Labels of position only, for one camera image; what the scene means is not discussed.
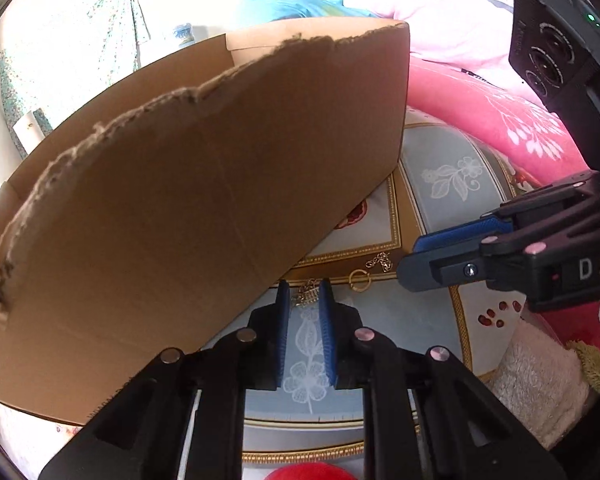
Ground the blue quilt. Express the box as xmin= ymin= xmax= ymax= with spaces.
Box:
xmin=235 ymin=0 xmax=376 ymax=23

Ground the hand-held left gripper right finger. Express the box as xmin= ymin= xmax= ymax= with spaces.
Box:
xmin=319 ymin=280 xmax=566 ymax=480

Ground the light pink quilt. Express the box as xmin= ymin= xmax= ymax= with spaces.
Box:
xmin=342 ymin=0 xmax=518 ymax=73

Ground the green floral curtain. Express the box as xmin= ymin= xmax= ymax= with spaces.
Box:
xmin=0 ymin=0 xmax=151 ymax=156

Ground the white fleece cloth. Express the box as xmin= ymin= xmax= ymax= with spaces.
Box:
xmin=485 ymin=317 xmax=600 ymax=453

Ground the torn brown cardboard box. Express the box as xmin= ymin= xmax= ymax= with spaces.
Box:
xmin=0 ymin=16 xmax=411 ymax=426

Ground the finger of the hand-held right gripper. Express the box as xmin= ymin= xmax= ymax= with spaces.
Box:
xmin=412 ymin=170 xmax=600 ymax=257
xmin=396 ymin=242 xmax=552 ymax=294

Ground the olive fuzzy cloth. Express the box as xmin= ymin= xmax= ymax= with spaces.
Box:
xmin=565 ymin=340 xmax=600 ymax=398

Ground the blue water jug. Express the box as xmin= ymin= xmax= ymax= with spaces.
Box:
xmin=172 ymin=22 xmax=196 ymax=48

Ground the gold chain charm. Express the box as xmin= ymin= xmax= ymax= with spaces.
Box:
xmin=365 ymin=251 xmax=396 ymax=273

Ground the pink leaf print blanket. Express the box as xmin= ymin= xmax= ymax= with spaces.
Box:
xmin=405 ymin=55 xmax=600 ymax=356

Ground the beige cardboard tube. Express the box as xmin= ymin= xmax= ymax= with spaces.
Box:
xmin=14 ymin=110 xmax=43 ymax=153

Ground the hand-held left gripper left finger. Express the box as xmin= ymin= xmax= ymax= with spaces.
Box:
xmin=37 ymin=280 xmax=292 ymax=480

